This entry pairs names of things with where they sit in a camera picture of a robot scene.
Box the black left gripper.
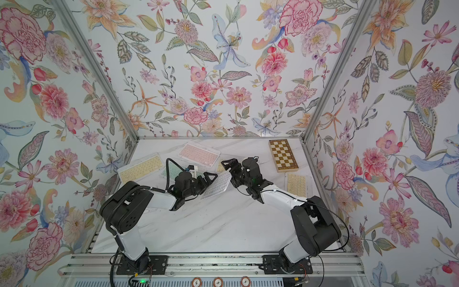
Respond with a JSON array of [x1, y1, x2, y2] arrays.
[[182, 171, 218, 199]]

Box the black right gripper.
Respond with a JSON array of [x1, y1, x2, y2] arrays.
[[222, 160, 254, 190]]

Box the white keyboard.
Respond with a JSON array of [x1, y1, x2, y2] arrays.
[[202, 171, 232, 199]]

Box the yellow keyboard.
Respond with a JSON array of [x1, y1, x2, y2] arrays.
[[284, 173, 313, 197], [118, 153, 165, 185], [216, 154, 245, 173]]

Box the mint green keyboard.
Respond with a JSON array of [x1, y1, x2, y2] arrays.
[[160, 161, 186, 181]]

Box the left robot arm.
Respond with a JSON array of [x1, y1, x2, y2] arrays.
[[100, 171, 218, 261]]

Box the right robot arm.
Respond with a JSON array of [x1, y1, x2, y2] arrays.
[[221, 157, 342, 268]]

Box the pink keyboard back left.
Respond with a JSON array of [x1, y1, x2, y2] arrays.
[[179, 142, 221, 168]]

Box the wooden chessboard box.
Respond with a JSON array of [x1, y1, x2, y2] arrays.
[[269, 139, 299, 173]]

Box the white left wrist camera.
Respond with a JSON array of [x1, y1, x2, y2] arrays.
[[185, 165, 198, 178]]

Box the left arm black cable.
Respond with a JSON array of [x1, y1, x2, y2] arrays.
[[164, 157, 185, 191]]

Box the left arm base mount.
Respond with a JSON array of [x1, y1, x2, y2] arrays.
[[116, 250, 169, 276]]

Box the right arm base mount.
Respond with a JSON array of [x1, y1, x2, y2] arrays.
[[259, 252, 313, 276]]

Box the aluminium front rail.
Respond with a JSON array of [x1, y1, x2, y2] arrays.
[[58, 252, 365, 277]]

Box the aluminium frame post right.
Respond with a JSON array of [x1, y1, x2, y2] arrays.
[[301, 1, 376, 144]]

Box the aluminium frame post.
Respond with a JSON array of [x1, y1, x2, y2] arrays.
[[51, 0, 139, 143], [301, 1, 376, 144]]

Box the aluminium frame post left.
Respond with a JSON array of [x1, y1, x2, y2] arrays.
[[51, 0, 139, 143]]

